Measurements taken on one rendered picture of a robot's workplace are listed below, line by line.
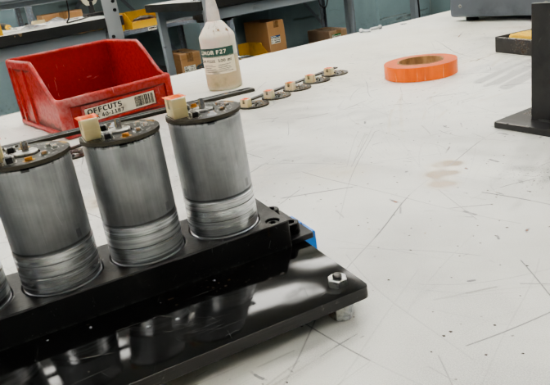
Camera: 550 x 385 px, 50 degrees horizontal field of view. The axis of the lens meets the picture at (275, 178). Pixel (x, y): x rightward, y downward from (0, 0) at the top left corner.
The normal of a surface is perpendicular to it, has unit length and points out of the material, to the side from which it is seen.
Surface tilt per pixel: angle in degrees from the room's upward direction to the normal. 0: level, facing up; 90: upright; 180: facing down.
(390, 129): 0
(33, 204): 90
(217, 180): 90
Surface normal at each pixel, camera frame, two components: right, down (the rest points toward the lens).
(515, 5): -0.80, 0.31
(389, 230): -0.15, -0.93
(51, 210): 0.55, 0.21
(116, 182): -0.11, 0.35
